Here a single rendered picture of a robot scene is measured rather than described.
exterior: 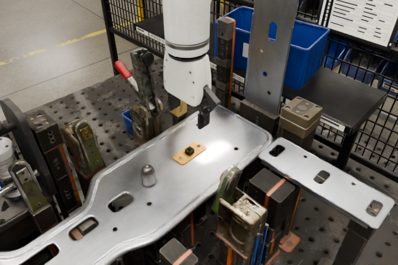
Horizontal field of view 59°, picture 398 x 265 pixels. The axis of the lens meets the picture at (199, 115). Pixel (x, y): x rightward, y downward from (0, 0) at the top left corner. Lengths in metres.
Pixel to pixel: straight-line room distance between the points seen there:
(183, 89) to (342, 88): 0.55
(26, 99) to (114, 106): 1.59
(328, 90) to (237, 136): 0.32
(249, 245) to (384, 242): 0.55
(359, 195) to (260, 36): 0.43
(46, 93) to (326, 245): 2.46
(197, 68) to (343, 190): 0.42
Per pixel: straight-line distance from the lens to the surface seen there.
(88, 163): 0.85
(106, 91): 1.64
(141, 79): 0.83
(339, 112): 0.99
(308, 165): 0.86
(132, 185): 0.79
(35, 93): 3.09
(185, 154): 0.84
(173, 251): 0.70
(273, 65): 0.91
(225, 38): 1.02
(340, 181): 0.85
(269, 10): 0.87
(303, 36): 1.15
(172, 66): 0.69
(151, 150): 0.86
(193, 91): 0.67
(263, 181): 0.83
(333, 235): 1.13
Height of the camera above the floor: 1.59
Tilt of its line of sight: 38 degrees down
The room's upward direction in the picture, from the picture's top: straight up
